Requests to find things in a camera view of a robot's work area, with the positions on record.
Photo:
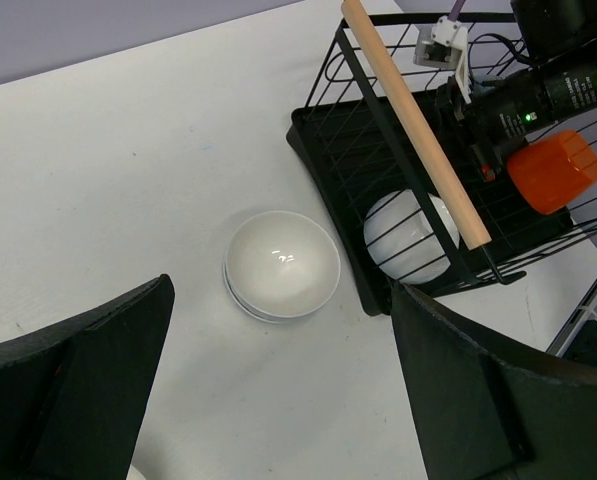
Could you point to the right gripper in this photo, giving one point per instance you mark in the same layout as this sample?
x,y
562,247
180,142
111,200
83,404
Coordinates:
x,y
485,155

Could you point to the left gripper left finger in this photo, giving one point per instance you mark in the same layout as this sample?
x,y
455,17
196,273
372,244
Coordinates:
x,y
73,395

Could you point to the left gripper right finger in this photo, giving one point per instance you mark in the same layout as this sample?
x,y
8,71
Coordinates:
x,y
486,406

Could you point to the orange bowl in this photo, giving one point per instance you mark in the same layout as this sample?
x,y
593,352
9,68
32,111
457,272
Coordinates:
x,y
552,172

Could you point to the single white bowl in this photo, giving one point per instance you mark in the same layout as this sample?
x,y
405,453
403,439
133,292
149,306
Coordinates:
x,y
401,241

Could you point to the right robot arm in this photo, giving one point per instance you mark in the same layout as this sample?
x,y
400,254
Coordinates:
x,y
557,81

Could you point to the black wire dish rack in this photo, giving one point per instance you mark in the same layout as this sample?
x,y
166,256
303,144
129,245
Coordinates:
x,y
356,151

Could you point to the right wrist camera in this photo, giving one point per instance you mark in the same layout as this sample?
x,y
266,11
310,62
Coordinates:
x,y
444,45

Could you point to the aluminium rail frame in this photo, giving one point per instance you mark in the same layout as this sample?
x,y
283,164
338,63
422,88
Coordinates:
x,y
577,339

